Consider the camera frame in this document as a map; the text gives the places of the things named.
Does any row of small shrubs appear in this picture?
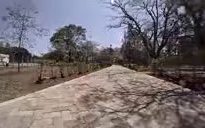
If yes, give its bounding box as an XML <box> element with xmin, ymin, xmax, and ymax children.
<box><xmin>34</xmin><ymin>61</ymin><xmax>112</xmax><ymax>84</ymax></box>

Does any pale stone paved path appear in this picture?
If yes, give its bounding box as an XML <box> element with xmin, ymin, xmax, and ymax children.
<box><xmin>0</xmin><ymin>64</ymin><xmax>205</xmax><ymax>128</ymax></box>

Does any large green leafy tree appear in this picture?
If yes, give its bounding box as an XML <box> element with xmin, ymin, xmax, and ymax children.
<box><xmin>49</xmin><ymin>23</ymin><xmax>91</xmax><ymax>64</ymax></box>

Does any large bare branching tree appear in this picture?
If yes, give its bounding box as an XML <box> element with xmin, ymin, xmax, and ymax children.
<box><xmin>104</xmin><ymin>0</ymin><xmax>194</xmax><ymax>69</ymax></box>

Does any thin bare tree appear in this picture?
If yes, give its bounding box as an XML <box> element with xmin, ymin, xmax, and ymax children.
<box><xmin>1</xmin><ymin>4</ymin><xmax>49</xmax><ymax>73</ymax></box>

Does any bare brown dirt ground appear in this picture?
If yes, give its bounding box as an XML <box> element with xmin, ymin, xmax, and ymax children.
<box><xmin>0</xmin><ymin>64</ymin><xmax>91</xmax><ymax>107</ymax></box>

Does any low stone wall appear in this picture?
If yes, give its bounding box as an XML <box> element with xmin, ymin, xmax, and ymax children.
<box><xmin>156</xmin><ymin>64</ymin><xmax>205</xmax><ymax>80</ymax></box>

